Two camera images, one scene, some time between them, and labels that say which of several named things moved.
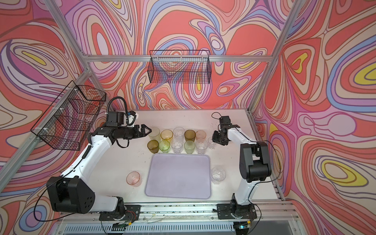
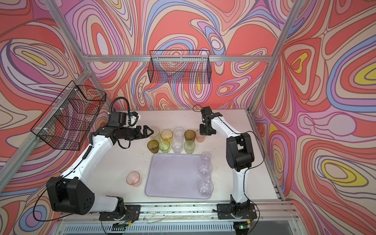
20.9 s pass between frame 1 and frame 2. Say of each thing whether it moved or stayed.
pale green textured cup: stayed
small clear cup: moved
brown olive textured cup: stayed
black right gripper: moved
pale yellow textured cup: stayed
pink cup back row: stayed
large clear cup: moved
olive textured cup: stayed
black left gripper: stayed
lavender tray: stayed
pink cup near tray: stayed
